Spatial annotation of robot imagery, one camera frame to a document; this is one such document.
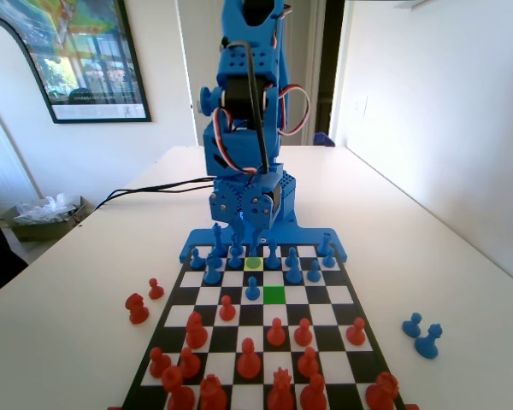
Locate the blue king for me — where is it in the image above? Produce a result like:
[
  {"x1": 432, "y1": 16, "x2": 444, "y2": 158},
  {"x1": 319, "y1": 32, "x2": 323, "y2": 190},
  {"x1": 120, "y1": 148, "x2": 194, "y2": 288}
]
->
[{"x1": 211, "y1": 222, "x2": 227, "y2": 257}]

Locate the black framed poster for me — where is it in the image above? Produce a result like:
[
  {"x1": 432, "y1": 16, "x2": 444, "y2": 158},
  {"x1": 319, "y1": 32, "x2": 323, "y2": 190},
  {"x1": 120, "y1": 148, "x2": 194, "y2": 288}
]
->
[{"x1": 0, "y1": 0, "x2": 153, "y2": 125}]

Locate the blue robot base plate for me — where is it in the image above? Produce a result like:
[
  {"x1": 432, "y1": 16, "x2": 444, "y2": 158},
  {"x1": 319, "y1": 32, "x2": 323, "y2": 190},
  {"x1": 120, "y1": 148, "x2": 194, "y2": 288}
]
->
[{"x1": 178, "y1": 221, "x2": 350, "y2": 264}]

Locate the black and white chessboard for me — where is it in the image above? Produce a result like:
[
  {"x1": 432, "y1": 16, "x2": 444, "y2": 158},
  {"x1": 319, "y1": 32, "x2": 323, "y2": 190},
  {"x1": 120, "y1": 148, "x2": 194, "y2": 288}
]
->
[{"x1": 119, "y1": 243, "x2": 407, "y2": 410}]

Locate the red rook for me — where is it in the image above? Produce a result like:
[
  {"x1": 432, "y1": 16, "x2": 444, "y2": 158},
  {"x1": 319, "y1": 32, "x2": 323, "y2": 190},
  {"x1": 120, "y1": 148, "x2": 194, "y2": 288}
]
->
[{"x1": 365, "y1": 371, "x2": 400, "y2": 410}]

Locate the red king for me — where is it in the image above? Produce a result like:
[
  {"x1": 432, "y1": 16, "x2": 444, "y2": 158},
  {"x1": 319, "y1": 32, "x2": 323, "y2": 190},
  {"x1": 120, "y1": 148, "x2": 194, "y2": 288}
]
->
[{"x1": 199, "y1": 374, "x2": 228, "y2": 410}]

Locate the cardboard box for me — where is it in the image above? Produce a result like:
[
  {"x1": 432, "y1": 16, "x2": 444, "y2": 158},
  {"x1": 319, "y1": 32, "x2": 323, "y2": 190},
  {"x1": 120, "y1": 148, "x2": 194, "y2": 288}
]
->
[{"x1": 2, "y1": 195, "x2": 93, "y2": 243}]

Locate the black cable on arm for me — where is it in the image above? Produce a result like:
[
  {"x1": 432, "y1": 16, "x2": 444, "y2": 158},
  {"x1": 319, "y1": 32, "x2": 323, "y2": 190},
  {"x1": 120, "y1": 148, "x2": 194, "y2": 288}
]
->
[{"x1": 226, "y1": 39, "x2": 271, "y2": 174}]

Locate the red queen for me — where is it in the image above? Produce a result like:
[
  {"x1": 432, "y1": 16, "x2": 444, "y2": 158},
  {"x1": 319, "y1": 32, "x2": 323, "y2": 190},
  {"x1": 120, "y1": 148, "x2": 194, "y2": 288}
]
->
[{"x1": 266, "y1": 367, "x2": 295, "y2": 410}]

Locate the red white servo wire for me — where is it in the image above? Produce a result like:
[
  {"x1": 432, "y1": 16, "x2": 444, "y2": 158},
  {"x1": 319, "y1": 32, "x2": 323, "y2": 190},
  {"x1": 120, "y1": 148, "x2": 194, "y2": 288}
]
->
[{"x1": 211, "y1": 83, "x2": 311, "y2": 176}]

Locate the captured red pawn, larger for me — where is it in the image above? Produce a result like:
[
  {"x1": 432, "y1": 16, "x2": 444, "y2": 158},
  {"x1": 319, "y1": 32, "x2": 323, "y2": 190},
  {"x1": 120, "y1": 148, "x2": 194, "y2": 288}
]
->
[{"x1": 125, "y1": 292, "x2": 150, "y2": 325}]

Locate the black table cable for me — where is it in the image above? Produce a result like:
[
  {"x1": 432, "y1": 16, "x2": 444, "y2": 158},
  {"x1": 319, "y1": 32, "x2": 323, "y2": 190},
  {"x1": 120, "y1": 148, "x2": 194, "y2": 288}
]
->
[
  {"x1": 106, "y1": 190, "x2": 213, "y2": 202},
  {"x1": 94, "y1": 177, "x2": 215, "y2": 211}
]

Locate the clear plastic wrap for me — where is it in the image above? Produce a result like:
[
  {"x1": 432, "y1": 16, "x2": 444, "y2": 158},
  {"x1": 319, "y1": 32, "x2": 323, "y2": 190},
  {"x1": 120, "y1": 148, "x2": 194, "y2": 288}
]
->
[{"x1": 15, "y1": 192, "x2": 80, "y2": 226}]

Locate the red knight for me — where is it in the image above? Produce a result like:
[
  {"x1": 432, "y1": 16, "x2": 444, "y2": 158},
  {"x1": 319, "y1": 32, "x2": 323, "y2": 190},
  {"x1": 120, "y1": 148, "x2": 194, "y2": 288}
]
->
[{"x1": 161, "y1": 365, "x2": 197, "y2": 410}]

